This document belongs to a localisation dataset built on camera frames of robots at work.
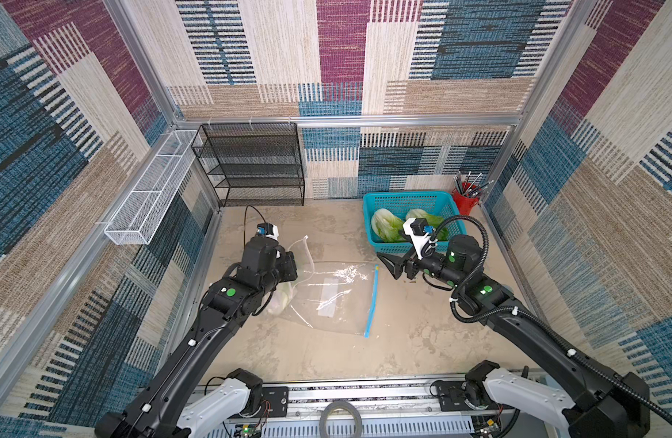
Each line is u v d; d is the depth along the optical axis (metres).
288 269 0.65
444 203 1.10
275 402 0.73
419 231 0.59
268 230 0.63
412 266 0.62
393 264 0.63
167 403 0.39
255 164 1.11
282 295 0.84
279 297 0.84
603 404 0.39
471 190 1.02
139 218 0.71
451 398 0.73
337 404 0.73
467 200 1.07
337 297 0.92
